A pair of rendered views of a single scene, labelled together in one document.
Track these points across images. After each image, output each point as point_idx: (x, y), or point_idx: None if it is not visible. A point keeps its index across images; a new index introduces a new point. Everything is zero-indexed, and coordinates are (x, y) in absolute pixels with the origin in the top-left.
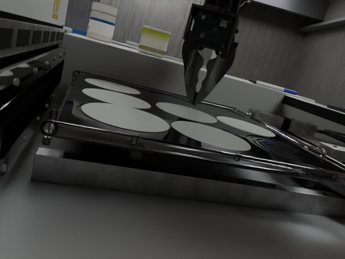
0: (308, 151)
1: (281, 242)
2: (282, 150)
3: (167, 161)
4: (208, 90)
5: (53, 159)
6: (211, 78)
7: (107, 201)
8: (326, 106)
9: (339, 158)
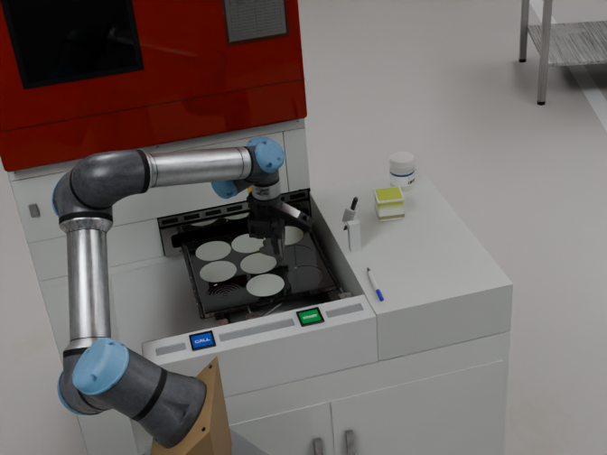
0: (234, 303)
1: (192, 317)
2: (221, 292)
3: None
4: (272, 256)
5: None
6: (263, 249)
7: None
8: (345, 316)
9: None
